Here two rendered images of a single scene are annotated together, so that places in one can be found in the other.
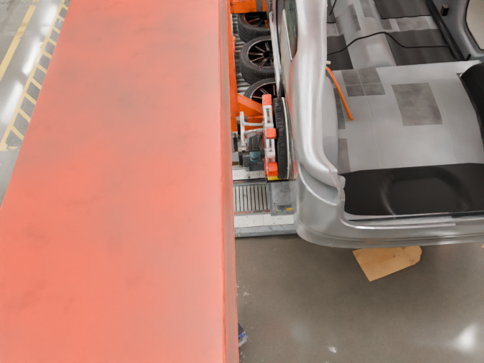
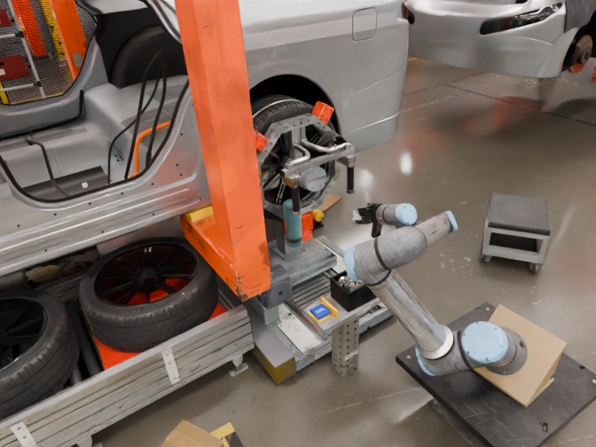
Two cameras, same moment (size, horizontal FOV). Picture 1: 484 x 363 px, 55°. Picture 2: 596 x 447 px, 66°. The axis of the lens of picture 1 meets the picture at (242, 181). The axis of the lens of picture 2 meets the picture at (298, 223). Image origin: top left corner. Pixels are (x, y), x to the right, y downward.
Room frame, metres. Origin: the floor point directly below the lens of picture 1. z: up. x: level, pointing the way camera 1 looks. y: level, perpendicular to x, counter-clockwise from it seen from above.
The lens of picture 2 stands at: (3.82, 1.56, 1.91)
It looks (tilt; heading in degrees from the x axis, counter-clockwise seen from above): 32 degrees down; 236
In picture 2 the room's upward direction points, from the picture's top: 4 degrees counter-clockwise
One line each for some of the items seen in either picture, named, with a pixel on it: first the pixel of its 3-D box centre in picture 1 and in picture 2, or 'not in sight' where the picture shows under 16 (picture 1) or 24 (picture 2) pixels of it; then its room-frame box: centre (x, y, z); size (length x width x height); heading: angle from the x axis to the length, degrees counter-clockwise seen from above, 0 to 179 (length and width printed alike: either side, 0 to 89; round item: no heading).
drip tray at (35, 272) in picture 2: not in sight; (63, 270); (3.74, -1.48, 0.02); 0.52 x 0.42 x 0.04; 172
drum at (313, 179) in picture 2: (259, 140); (304, 173); (2.57, -0.18, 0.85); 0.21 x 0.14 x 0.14; 88
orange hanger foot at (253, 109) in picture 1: (266, 109); (212, 224); (3.08, -0.29, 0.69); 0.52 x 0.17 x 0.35; 88
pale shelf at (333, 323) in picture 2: not in sight; (349, 301); (2.74, 0.36, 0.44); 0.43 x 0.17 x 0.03; 178
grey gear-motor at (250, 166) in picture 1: (263, 158); (261, 282); (2.88, -0.23, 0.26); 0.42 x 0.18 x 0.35; 88
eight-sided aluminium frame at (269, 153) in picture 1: (269, 139); (297, 168); (2.57, -0.25, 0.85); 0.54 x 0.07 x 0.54; 178
